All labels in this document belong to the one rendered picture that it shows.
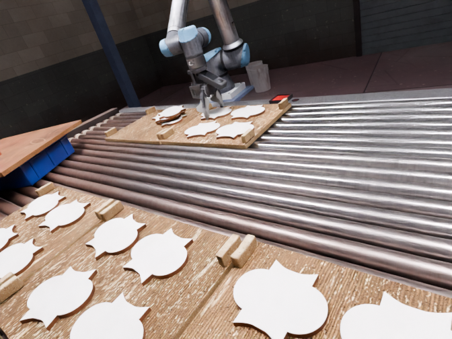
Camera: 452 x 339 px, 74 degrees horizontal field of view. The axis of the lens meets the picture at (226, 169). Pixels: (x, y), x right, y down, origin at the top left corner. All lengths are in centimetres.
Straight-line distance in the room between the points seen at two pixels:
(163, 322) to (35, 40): 614
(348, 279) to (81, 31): 675
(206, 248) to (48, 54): 607
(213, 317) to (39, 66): 607
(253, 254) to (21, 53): 596
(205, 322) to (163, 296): 10
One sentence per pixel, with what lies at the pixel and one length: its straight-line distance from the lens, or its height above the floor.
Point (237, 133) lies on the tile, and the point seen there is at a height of 95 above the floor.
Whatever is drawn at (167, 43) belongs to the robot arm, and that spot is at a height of 125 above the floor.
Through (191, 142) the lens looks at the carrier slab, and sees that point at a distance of 110.
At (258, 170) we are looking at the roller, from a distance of 82.
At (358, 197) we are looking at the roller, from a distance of 68.
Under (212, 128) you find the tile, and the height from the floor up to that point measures 95.
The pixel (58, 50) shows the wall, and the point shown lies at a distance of 661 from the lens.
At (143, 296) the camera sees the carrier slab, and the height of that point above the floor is 94.
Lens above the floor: 132
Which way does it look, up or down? 28 degrees down
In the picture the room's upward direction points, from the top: 17 degrees counter-clockwise
